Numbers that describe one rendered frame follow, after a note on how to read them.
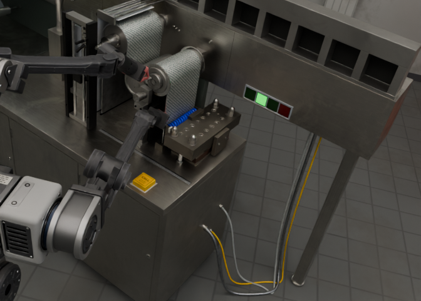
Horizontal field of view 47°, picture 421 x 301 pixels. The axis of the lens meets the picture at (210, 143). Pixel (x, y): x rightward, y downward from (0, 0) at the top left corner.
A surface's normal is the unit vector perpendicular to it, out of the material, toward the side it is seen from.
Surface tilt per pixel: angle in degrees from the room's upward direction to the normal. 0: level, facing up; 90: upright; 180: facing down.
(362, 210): 0
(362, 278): 0
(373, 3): 90
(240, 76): 90
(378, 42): 90
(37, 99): 0
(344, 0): 90
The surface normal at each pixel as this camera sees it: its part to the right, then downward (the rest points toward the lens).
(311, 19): -0.57, 0.44
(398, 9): -0.18, 0.59
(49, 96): 0.15, -0.78
